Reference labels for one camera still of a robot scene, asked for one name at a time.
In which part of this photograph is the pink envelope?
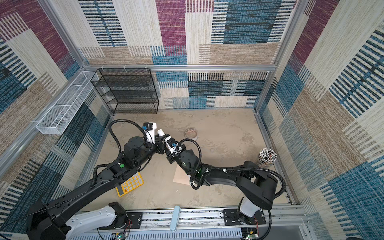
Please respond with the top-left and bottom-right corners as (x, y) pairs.
(173, 165), (190, 186)

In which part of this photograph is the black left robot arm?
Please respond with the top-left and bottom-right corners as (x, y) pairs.
(24, 119), (167, 240)

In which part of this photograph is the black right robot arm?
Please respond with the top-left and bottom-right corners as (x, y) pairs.
(164, 137), (287, 225)

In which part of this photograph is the white tape roll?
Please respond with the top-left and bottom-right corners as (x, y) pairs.
(184, 128), (198, 141)

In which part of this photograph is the yellow calculator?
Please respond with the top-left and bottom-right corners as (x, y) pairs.
(116, 173), (144, 198)

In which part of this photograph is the black mesh shelf rack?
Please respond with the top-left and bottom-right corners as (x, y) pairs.
(91, 68), (159, 114)

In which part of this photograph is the pencil holder with pencils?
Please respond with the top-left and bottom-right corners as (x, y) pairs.
(258, 148), (278, 167)

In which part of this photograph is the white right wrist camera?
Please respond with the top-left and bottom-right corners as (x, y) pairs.
(165, 136), (180, 156)

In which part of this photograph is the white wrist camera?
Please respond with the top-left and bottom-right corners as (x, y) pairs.
(143, 122), (157, 144)
(165, 136), (180, 156)

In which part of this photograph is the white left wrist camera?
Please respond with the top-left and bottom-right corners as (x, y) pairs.
(143, 122), (157, 144)

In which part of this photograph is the light blue handle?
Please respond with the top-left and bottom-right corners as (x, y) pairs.
(170, 206), (181, 232)

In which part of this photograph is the white wire basket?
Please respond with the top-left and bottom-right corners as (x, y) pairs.
(36, 71), (95, 135)

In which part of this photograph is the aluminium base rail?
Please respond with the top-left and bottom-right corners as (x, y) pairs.
(72, 204), (316, 240)

